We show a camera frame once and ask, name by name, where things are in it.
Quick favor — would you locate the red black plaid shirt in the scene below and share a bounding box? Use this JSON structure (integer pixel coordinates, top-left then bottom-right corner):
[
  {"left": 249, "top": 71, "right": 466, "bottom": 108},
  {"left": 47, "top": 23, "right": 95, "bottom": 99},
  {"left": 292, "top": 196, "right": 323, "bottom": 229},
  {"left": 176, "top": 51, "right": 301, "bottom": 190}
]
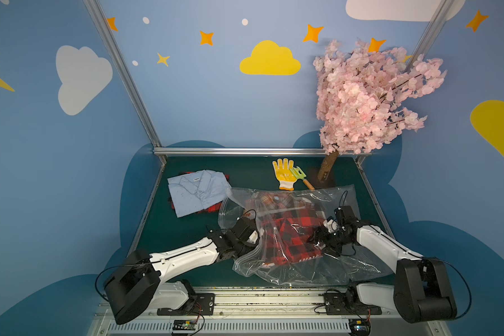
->
[
  {"left": 258, "top": 205, "right": 326, "bottom": 267},
  {"left": 169, "top": 171, "right": 232, "bottom": 214}
]

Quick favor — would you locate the clear plastic vacuum bag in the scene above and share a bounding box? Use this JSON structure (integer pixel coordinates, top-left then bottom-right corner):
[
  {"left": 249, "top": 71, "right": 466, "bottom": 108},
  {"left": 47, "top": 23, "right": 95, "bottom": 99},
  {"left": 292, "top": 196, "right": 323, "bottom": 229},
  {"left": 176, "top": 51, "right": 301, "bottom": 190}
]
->
[{"left": 218, "top": 185, "right": 391, "bottom": 287}]

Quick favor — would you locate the light blue shirt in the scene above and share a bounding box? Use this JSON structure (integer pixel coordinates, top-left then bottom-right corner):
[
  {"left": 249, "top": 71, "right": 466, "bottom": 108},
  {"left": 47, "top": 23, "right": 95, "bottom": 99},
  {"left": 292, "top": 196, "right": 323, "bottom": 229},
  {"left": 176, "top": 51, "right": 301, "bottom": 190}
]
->
[{"left": 167, "top": 170, "right": 231, "bottom": 218}]

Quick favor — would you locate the red tan plaid shirt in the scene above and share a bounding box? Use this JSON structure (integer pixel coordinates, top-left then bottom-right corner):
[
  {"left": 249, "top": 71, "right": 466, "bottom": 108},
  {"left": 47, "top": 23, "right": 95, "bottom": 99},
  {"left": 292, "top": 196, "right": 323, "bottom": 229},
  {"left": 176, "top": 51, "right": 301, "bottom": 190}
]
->
[{"left": 244, "top": 191, "right": 326, "bottom": 220}]

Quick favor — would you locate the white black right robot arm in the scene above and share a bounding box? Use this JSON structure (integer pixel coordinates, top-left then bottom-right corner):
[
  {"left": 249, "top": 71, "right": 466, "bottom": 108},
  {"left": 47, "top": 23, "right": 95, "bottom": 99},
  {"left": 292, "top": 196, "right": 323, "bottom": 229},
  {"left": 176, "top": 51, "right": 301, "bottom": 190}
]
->
[{"left": 308, "top": 206, "right": 461, "bottom": 323}]

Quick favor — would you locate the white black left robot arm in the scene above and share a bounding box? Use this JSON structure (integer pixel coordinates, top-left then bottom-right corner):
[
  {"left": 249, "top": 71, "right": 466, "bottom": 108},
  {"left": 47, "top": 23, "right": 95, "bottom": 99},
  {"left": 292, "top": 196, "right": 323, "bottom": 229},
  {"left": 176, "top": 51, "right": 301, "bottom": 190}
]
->
[{"left": 100, "top": 216, "right": 260, "bottom": 325}]

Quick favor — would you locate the green toy garden rake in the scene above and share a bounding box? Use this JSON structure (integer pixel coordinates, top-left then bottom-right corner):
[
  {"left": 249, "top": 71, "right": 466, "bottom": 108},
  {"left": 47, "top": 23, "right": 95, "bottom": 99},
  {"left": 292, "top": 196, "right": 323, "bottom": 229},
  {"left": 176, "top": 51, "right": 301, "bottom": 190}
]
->
[{"left": 290, "top": 167, "right": 315, "bottom": 190}]

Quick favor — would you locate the yellow dotted work glove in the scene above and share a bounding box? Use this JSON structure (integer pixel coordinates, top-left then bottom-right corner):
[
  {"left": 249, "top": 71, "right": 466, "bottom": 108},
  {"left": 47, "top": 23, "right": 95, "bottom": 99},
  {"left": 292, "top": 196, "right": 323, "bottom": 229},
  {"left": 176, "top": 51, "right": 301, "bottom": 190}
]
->
[{"left": 272, "top": 158, "right": 297, "bottom": 191}]

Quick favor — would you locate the left green circuit board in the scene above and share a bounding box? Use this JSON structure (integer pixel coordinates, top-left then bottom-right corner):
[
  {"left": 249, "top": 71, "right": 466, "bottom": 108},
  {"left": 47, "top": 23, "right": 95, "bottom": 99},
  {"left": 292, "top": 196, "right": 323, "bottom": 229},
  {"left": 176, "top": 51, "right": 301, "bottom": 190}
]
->
[{"left": 172, "top": 320, "right": 197, "bottom": 331}]

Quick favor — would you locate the green circuit board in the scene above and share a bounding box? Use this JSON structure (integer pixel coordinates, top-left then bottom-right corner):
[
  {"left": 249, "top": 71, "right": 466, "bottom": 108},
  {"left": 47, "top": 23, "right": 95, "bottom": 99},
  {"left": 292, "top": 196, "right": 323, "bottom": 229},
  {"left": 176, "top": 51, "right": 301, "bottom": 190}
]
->
[
  {"left": 349, "top": 319, "right": 371, "bottom": 336},
  {"left": 172, "top": 320, "right": 197, "bottom": 331}
]

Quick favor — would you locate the right green circuit board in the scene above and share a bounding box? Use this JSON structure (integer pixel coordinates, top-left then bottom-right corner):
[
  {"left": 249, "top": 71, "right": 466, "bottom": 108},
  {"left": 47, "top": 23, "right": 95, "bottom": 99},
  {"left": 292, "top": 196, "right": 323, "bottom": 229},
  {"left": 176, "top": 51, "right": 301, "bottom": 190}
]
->
[{"left": 349, "top": 319, "right": 371, "bottom": 336}]

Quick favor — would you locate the pink cherry blossom tree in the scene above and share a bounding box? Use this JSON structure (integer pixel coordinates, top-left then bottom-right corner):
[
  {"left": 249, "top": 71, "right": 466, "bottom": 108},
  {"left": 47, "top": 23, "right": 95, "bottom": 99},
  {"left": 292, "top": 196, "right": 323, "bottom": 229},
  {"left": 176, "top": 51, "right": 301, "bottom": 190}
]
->
[{"left": 313, "top": 40, "right": 447, "bottom": 183}]

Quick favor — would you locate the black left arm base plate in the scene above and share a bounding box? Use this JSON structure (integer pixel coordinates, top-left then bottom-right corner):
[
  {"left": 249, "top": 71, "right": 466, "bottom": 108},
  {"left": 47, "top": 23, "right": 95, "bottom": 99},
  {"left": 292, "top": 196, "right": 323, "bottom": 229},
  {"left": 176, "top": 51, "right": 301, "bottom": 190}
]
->
[{"left": 157, "top": 293, "right": 216, "bottom": 316}]

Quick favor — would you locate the aluminium front rail platform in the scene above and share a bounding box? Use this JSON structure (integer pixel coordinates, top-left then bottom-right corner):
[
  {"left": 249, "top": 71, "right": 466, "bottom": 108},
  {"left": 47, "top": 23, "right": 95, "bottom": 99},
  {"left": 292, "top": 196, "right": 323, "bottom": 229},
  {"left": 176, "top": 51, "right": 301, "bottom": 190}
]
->
[{"left": 88, "top": 287, "right": 451, "bottom": 335}]

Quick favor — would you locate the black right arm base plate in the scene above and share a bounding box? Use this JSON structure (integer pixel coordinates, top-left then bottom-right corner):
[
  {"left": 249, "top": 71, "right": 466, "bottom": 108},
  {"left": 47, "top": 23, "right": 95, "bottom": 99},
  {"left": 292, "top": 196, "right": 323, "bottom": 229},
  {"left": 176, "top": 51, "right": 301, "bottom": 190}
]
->
[{"left": 323, "top": 291, "right": 382, "bottom": 317}]

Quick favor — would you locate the aluminium back frame rail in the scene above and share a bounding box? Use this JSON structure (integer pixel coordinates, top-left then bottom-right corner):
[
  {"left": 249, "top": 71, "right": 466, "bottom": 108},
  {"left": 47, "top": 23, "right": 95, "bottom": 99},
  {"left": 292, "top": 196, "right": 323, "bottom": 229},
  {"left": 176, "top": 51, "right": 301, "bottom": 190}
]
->
[{"left": 153, "top": 147, "right": 326, "bottom": 157}]

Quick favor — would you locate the left aluminium corner post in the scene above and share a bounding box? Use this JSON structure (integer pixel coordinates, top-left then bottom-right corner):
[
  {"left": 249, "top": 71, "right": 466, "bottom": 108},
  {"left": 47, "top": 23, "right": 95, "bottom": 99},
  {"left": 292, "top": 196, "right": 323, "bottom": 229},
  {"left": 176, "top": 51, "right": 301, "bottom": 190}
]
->
[{"left": 83, "top": 0, "right": 167, "bottom": 166}]

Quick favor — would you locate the aluminium corner post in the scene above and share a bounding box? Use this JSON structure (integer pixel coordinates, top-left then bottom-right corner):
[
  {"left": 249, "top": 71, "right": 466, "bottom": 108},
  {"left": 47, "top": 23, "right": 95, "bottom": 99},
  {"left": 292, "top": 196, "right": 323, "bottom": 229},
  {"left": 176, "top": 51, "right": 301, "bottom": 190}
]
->
[
  {"left": 354, "top": 0, "right": 456, "bottom": 167},
  {"left": 83, "top": 0, "right": 167, "bottom": 166}
]

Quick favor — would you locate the right aluminium corner post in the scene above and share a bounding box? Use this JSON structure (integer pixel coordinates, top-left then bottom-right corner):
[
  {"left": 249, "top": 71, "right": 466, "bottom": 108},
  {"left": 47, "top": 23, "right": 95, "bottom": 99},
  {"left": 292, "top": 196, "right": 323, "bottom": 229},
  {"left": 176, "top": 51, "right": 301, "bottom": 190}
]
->
[{"left": 354, "top": 0, "right": 456, "bottom": 167}]

